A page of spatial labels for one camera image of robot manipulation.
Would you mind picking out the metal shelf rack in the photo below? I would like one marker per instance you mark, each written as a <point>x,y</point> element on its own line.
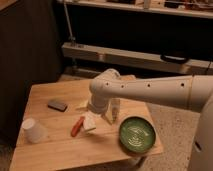
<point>134,36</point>

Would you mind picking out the white folded cloth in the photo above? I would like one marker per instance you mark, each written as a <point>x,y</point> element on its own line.
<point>88,123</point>

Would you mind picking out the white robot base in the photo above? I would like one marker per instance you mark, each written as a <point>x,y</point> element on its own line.
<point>202,151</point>

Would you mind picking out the green ceramic bowl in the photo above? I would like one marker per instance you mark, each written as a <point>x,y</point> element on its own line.
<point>137,134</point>

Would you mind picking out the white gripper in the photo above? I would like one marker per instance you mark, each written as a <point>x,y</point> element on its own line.
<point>98,106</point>

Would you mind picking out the wooden table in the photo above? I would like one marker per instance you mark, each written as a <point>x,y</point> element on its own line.
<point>59,150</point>

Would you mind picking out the dark grey sponge block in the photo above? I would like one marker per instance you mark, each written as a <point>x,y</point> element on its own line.
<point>57,105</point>

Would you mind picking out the clear plastic bottle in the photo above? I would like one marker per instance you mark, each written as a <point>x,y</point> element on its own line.
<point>115,108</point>

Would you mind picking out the white paper cup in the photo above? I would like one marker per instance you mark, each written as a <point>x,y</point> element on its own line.
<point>34,131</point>

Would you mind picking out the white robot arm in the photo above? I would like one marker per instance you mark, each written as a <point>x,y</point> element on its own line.
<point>193,93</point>

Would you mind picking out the black handle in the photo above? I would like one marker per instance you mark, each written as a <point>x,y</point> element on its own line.
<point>176,60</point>

